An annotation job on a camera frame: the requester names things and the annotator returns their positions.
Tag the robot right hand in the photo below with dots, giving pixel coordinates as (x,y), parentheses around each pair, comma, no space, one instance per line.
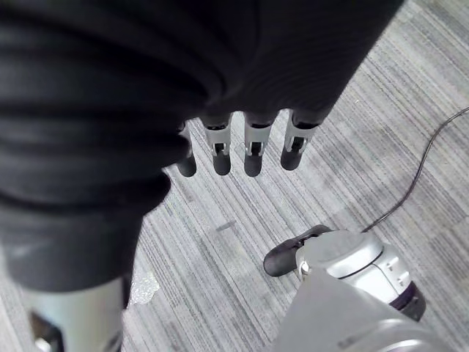
(110,110)

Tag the grey tape strip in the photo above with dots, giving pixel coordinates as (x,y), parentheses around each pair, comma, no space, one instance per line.
(225,224)

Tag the clear plastic scrap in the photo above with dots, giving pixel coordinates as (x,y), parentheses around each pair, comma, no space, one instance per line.
(143,289)

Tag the dark robot foot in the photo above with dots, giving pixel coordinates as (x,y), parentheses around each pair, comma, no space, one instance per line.
(284,256)

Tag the silver robot leg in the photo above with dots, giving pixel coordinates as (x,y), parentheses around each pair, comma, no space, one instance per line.
(366,286)

